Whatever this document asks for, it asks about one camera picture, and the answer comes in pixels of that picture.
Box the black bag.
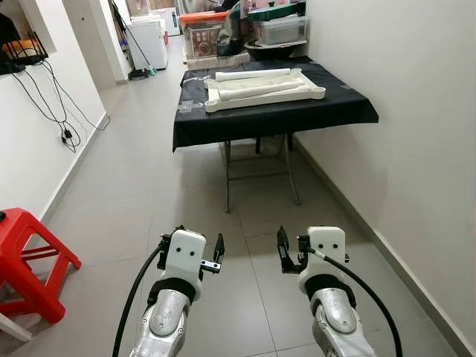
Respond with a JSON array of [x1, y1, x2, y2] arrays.
[[217, 4, 254, 57]]

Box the speckled stone ledge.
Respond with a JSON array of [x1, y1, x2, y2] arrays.
[[184, 51, 254, 71]]

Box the black bowl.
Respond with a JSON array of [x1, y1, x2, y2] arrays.
[[244, 41, 309, 62]]

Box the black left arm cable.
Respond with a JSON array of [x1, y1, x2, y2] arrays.
[[112, 242, 166, 357]]

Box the black long wall cable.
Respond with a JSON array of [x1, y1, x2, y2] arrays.
[[41, 59, 111, 133]]

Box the dark green lid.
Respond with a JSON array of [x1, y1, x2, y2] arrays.
[[248, 1, 307, 22]]

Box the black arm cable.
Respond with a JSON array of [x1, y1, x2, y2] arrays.
[[309, 249, 404, 357], [112, 242, 166, 357]]

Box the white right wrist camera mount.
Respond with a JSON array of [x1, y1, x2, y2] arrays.
[[299, 227, 347, 295]]

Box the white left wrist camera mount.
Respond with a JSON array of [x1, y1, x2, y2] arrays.
[[160, 229, 208, 298]]

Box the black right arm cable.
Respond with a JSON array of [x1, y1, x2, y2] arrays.
[[309, 249, 404, 357]]

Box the red plastic stool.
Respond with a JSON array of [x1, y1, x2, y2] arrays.
[[0, 208, 83, 324]]

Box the orange lid storage box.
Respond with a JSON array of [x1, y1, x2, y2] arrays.
[[178, 10, 230, 60]]

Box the clear plastic storage box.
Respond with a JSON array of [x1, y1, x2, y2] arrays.
[[253, 15, 307, 47]]

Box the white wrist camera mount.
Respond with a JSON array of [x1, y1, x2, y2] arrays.
[[299, 227, 347, 295], [160, 229, 208, 298]]

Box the white plastic children table top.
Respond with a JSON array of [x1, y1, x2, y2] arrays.
[[204, 68, 327, 114]]

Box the metal folding table frame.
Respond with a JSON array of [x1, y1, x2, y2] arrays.
[[219, 134, 302, 214]]

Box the white appliance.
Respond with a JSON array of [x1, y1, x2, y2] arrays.
[[125, 16, 169, 71]]

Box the black looped wall cable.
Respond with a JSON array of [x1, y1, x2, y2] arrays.
[[9, 63, 81, 153]]

